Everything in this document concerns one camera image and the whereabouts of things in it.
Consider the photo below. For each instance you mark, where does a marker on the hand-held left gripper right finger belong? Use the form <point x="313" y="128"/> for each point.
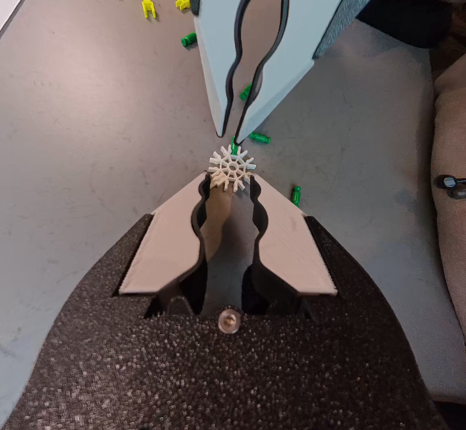
<point x="291" y="251"/>

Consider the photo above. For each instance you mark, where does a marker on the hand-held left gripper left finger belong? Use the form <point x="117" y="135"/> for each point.
<point x="163" y="251"/>

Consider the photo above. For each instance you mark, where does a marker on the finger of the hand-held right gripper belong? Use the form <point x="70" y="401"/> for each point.
<point x="218" y="18"/>
<point x="309" y="18"/>

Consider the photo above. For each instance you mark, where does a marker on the small green rod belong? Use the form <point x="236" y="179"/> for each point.
<point x="245" y="91"/>
<point x="234" y="140"/>
<point x="296" y="195"/>
<point x="260" y="138"/>
<point x="188" y="39"/>

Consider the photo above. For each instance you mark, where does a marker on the yellow-green clip connector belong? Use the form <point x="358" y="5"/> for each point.
<point x="149" y="7"/>
<point x="183" y="0"/>

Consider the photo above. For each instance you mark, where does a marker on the white snowflake connector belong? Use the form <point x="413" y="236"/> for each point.
<point x="237" y="165"/>

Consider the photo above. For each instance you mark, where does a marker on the grey desk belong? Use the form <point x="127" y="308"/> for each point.
<point x="91" y="109"/>

